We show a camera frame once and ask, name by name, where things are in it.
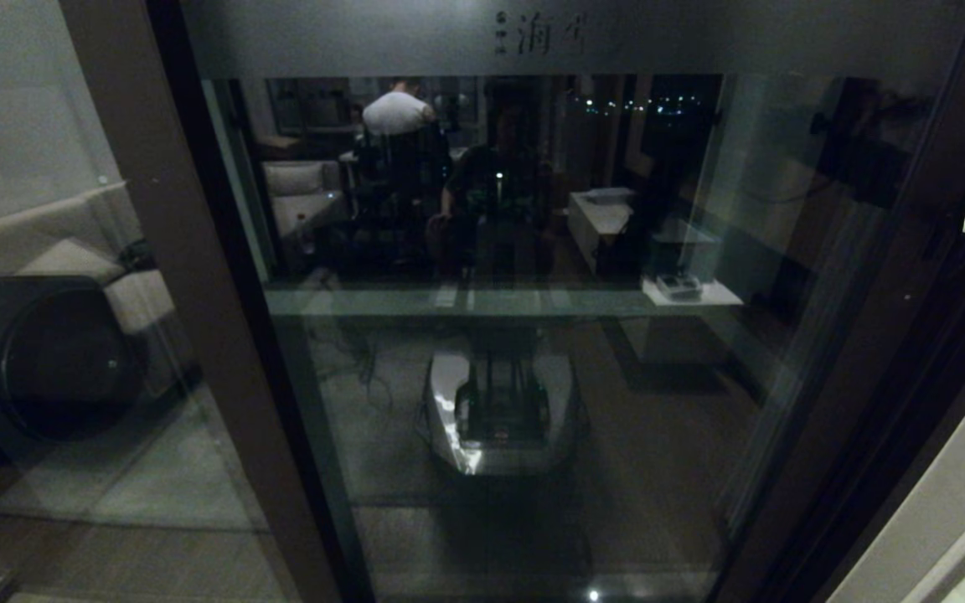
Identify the beige sofa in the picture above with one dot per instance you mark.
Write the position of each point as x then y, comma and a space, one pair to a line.
72, 219

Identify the grey rug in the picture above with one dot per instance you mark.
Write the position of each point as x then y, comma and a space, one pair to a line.
139, 469

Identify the brown framed sliding glass door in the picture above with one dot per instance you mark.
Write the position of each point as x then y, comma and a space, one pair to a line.
851, 377

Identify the dark green cloth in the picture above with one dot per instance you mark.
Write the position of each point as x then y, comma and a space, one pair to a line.
136, 252

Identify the dark brown door jamb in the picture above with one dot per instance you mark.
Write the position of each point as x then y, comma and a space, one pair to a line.
901, 502

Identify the beige sofa cushion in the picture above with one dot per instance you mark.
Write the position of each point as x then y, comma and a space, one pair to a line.
72, 258

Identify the brown fixed door frame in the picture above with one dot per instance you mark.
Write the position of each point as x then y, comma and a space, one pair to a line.
198, 251

